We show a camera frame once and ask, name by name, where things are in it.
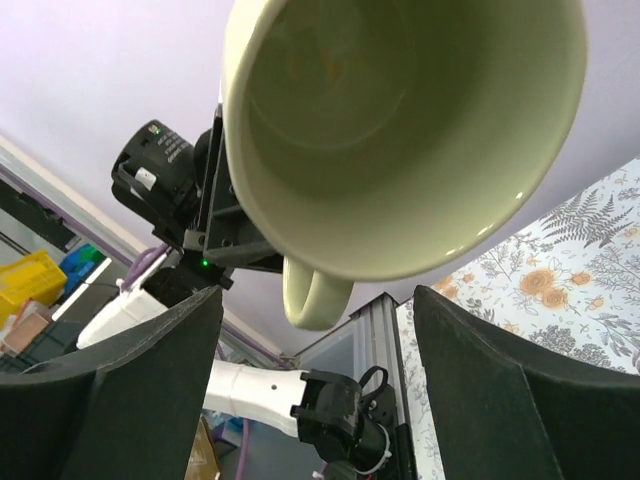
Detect yellow plastic crate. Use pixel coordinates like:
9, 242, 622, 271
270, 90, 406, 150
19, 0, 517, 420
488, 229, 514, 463
1, 250, 67, 326

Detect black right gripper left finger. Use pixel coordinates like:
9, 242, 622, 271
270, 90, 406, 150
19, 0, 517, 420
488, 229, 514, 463
1, 288, 223, 479

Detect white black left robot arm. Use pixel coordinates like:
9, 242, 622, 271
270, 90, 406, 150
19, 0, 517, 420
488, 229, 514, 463
112, 109, 400, 479

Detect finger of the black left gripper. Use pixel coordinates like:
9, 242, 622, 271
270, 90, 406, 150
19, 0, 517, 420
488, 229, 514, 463
202, 107, 283, 273

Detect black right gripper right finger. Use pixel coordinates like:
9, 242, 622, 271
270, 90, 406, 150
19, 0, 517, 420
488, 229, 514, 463
413, 286, 639, 479

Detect light green mug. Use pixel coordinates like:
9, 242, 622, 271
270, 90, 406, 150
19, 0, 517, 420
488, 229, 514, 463
221, 1, 587, 331

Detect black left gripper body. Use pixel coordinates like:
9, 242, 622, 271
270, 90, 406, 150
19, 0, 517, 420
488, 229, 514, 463
111, 120, 211, 249

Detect floral table mat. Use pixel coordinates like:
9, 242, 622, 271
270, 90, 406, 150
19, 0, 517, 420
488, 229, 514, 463
433, 159, 639, 374

